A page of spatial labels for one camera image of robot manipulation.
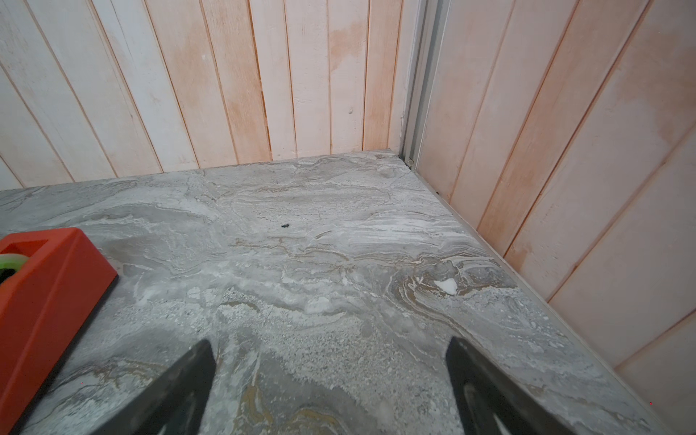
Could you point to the red tape dispenser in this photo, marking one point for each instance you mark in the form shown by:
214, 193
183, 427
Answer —
43, 307

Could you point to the green tape roll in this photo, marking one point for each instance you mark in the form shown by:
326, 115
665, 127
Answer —
10, 264

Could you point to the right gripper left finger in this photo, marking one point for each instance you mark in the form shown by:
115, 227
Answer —
174, 403

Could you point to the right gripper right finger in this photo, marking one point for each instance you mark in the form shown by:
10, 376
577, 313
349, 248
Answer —
488, 401

